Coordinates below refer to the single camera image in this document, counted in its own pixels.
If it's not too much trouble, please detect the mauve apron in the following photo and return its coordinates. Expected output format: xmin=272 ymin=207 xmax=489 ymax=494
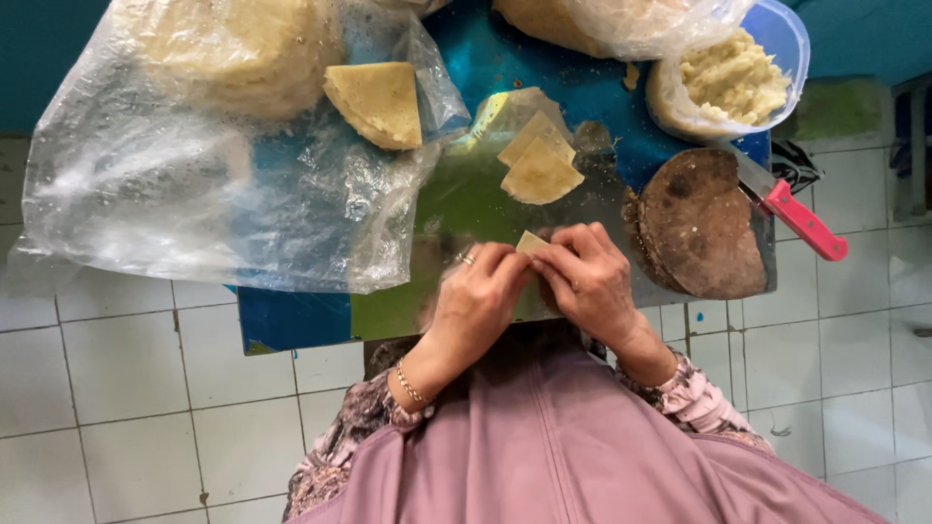
xmin=287 ymin=341 xmax=891 ymax=524

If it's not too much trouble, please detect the round wooden cutting board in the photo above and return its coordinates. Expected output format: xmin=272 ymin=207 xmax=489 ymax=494
xmin=622 ymin=147 xmax=770 ymax=301

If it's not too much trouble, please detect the floral patterned blouse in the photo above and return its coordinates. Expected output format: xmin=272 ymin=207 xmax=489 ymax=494
xmin=283 ymin=348 xmax=774 ymax=521

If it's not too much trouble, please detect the black striped cloth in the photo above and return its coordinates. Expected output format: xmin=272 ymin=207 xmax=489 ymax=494
xmin=770 ymin=138 xmax=825 ymax=196

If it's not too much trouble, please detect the mashed potato filling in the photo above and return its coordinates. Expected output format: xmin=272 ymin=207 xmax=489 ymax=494
xmin=679 ymin=28 xmax=792 ymax=128

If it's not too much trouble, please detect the person's right hand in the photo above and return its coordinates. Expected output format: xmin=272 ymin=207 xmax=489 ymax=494
xmin=530 ymin=222 xmax=643 ymax=350

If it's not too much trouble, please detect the quarter-cut stack of dough wrappers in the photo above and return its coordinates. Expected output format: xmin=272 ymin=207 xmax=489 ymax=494
xmin=322 ymin=61 xmax=424 ymax=151

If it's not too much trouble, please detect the large clear plastic bag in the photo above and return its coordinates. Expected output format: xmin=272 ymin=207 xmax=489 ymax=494
xmin=6 ymin=0 xmax=473 ymax=295

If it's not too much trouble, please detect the gold chain bracelet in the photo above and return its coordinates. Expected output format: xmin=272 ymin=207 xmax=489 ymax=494
xmin=395 ymin=358 xmax=432 ymax=406

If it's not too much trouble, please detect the person's left hand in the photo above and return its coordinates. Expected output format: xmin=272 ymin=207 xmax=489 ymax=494
xmin=428 ymin=242 xmax=536 ymax=366

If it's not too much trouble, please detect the triangular dough wrapper piece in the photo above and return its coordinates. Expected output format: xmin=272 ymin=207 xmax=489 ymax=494
xmin=497 ymin=109 xmax=577 ymax=168
xmin=499 ymin=137 xmax=585 ymax=207

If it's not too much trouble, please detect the round stack of dough wrappers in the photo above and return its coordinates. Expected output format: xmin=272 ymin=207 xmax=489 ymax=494
xmin=109 ymin=0 xmax=345 ymax=123

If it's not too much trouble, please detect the pink-handled knife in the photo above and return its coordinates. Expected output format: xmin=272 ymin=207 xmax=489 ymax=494
xmin=717 ymin=140 xmax=850 ymax=263

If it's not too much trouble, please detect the clear plastic tub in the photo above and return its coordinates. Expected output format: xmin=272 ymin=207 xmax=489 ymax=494
xmin=645 ymin=0 xmax=812 ymax=144

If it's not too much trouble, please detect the clear bag of dough wrappers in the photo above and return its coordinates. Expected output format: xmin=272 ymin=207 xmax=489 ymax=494
xmin=490 ymin=0 xmax=757 ymax=62

